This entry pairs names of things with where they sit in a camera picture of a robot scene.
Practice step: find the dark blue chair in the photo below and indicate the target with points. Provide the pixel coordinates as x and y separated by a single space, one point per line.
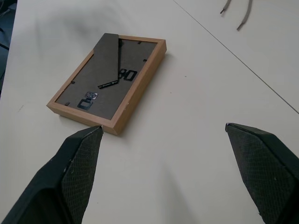
5 35

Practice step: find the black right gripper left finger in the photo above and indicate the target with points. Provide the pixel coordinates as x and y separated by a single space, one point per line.
70 172

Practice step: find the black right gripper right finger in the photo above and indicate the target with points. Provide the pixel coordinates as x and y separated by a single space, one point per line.
264 168

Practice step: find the wooden picture frame face down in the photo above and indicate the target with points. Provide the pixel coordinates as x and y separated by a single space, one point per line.
102 84

